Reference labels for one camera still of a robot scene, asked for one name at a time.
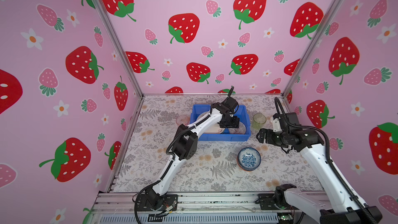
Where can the pink glass cup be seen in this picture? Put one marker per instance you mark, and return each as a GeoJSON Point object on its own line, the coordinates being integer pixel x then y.
{"type": "Point", "coordinates": [182, 120]}

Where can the cream blossom pattern plate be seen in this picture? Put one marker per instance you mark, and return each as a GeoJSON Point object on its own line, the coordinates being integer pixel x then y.
{"type": "Point", "coordinates": [214, 129]}

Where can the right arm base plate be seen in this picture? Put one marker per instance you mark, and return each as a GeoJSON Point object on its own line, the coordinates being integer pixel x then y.
{"type": "Point", "coordinates": [268, 201]}

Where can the blue white porcelain bowl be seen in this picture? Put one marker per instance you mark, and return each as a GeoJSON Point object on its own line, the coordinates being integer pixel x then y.
{"type": "Point", "coordinates": [249, 157]}

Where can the clear purple glass bowl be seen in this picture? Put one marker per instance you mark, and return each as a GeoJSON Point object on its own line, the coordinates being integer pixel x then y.
{"type": "Point", "coordinates": [241, 130]}

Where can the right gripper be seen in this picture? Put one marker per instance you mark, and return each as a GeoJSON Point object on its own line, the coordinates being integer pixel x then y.
{"type": "Point", "coordinates": [268, 132]}

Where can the blue plastic bin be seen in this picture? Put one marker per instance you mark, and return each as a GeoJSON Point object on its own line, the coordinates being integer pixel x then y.
{"type": "Point", "coordinates": [225, 136]}

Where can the green glass cup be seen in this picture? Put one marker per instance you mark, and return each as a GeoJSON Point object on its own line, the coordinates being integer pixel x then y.
{"type": "Point", "coordinates": [258, 121]}

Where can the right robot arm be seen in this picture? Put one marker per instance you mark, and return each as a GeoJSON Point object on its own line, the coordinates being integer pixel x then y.
{"type": "Point", "coordinates": [346, 206]}

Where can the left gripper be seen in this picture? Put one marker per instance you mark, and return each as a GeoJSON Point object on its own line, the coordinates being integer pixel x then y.
{"type": "Point", "coordinates": [235, 124]}

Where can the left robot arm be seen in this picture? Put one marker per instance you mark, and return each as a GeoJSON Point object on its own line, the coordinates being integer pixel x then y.
{"type": "Point", "coordinates": [184, 146]}

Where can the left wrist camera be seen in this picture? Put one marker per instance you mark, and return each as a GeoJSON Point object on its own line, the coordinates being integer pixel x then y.
{"type": "Point", "coordinates": [231, 104]}

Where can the red bowl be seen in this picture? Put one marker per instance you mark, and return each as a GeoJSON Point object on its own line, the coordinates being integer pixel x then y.
{"type": "Point", "coordinates": [248, 169]}

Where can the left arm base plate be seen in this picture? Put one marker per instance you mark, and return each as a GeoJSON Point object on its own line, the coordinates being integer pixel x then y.
{"type": "Point", "coordinates": [144, 203]}

